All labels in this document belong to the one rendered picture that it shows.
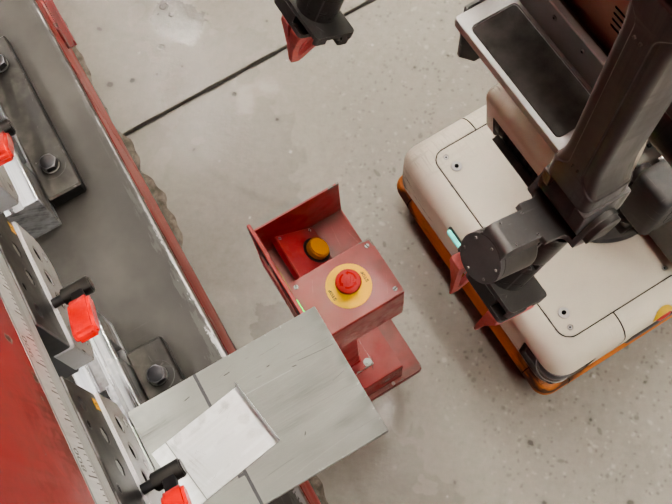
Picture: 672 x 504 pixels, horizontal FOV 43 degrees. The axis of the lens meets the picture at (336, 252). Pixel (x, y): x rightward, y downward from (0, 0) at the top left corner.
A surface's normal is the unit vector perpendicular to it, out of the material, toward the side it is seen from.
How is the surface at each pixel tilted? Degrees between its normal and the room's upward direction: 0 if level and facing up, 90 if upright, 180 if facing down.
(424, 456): 0
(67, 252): 0
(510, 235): 22
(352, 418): 0
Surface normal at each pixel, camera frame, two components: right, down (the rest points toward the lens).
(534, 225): 0.28, -0.50
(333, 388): -0.05, -0.33
